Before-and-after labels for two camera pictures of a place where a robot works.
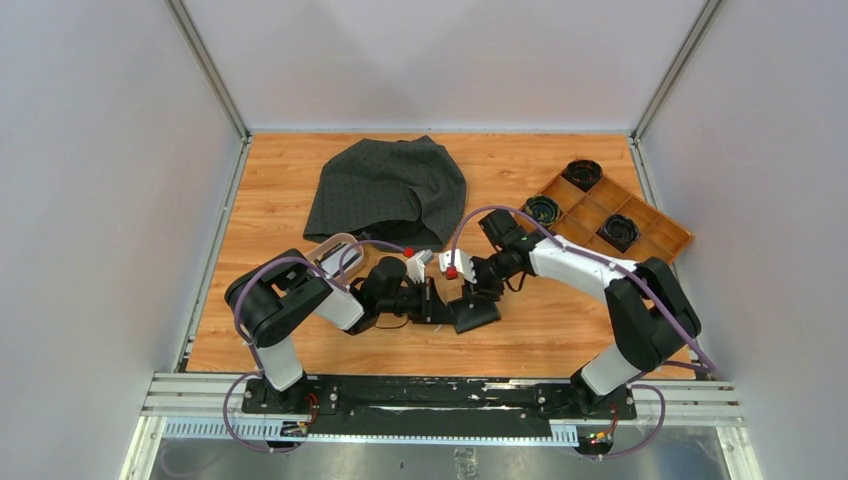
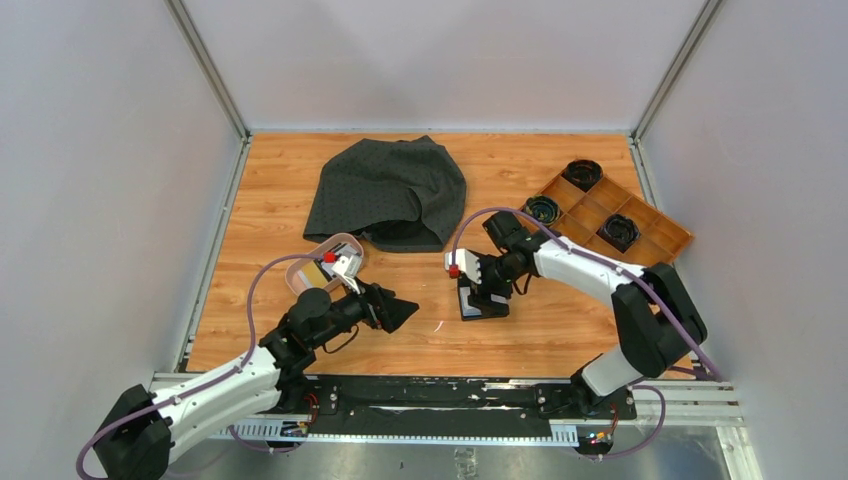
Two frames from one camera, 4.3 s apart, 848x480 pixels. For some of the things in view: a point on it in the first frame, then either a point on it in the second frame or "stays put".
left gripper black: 431,309 to 373,301
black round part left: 542,209 stays put
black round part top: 583,174 stays put
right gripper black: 481,289 stays put
